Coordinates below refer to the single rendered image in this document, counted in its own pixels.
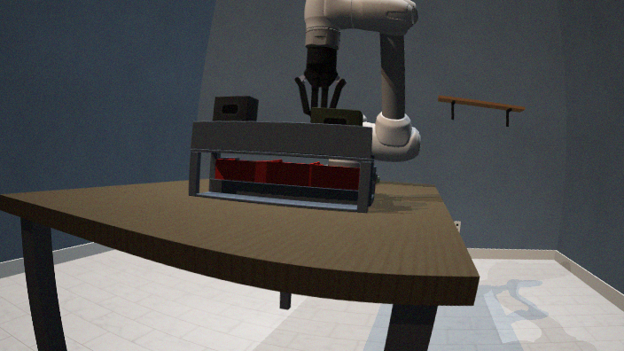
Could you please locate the grey metal shelf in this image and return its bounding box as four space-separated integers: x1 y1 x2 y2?
189 121 378 213

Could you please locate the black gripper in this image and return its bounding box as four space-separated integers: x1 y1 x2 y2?
295 47 347 122

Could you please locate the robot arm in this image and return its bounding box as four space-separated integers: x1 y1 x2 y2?
304 0 421 162

